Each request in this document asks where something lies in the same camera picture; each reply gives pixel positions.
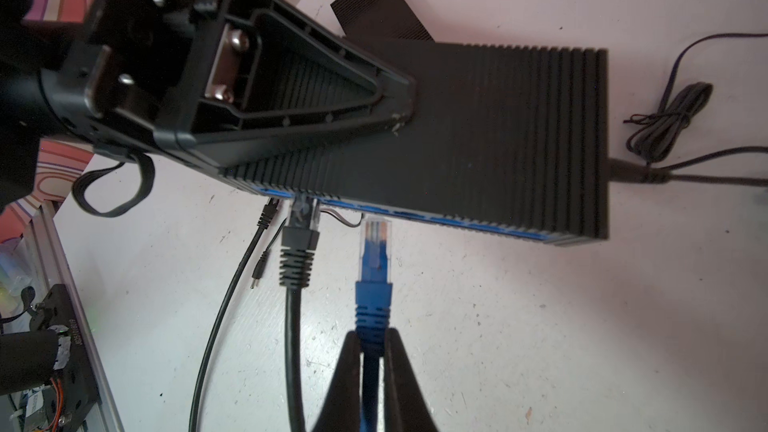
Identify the aluminium front rail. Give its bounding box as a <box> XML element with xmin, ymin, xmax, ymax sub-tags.
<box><xmin>22</xmin><ymin>202</ymin><xmax>124</xmax><ymax>431</ymax></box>

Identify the black ethernet cable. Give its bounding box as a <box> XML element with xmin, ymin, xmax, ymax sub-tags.
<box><xmin>278</xmin><ymin>194</ymin><xmax>322</xmax><ymax>432</ymax></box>
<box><xmin>187</xmin><ymin>197</ymin><xmax>283</xmax><ymax>432</ymax></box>

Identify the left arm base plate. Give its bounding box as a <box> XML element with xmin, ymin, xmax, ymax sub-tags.
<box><xmin>29</xmin><ymin>284</ymin><xmax>100</xmax><ymax>431</ymax></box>

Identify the blue ethernet cable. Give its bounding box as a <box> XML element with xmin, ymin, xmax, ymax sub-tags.
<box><xmin>353</xmin><ymin>215</ymin><xmax>394</xmax><ymax>432</ymax></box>

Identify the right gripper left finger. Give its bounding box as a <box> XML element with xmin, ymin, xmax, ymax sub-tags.
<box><xmin>313</xmin><ymin>331</ymin><xmax>362</xmax><ymax>432</ymax></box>

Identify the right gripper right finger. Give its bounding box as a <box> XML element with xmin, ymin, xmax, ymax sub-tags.
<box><xmin>383</xmin><ymin>328</ymin><xmax>438</xmax><ymax>432</ymax></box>

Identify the black power adapter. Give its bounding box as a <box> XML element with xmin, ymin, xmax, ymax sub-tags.
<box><xmin>608</xmin><ymin>32</ymin><xmax>767</xmax><ymax>188</ymax></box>
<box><xmin>250</xmin><ymin>207</ymin><xmax>365</xmax><ymax>289</ymax></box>

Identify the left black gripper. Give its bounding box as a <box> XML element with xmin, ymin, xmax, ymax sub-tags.
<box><xmin>1</xmin><ymin>0</ymin><xmax>204</xmax><ymax>150</ymax></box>

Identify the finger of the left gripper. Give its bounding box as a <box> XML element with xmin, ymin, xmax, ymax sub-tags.
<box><xmin>153</xmin><ymin>0</ymin><xmax>416</xmax><ymax>168</ymax></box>

